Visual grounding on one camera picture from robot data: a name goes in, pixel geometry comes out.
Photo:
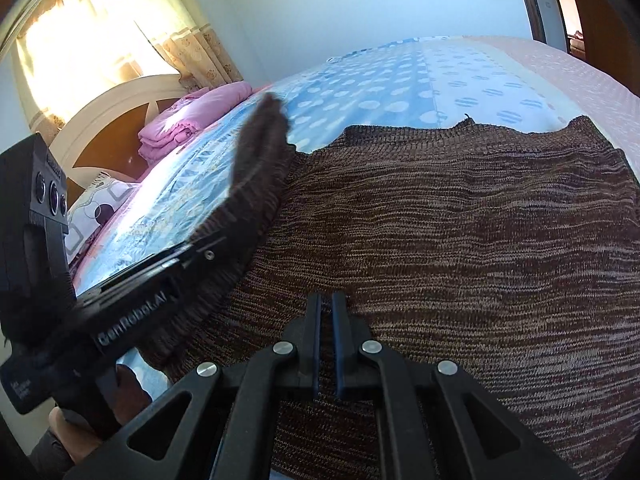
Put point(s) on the brown wooden door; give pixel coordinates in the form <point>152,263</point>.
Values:
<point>605,35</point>

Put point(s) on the patterned pillow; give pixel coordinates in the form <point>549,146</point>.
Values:
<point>95,215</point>

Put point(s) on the white and wooden headboard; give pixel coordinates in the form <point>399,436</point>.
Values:
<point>110,125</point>

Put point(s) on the dark wooden door frame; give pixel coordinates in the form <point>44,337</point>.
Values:
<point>537,5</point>

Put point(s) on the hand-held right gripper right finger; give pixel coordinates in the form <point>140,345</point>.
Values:
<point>342,345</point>

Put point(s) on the folded pink blanket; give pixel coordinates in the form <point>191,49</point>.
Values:
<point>195,115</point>

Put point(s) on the person's left hand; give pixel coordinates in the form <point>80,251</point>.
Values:
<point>72,435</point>

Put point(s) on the bed with patterned sheet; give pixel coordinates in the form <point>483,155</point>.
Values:
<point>400,90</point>

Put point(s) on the yellow patterned curtain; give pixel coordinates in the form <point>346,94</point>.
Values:
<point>75,55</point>
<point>195,30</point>

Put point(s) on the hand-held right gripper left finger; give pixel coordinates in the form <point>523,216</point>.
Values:
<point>310,345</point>

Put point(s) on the brown knitted sweater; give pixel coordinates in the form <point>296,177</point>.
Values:
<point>450,235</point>

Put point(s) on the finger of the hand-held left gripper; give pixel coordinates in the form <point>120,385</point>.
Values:
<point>175,265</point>

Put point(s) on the brown sofa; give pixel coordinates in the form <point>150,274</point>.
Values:
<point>577,40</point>

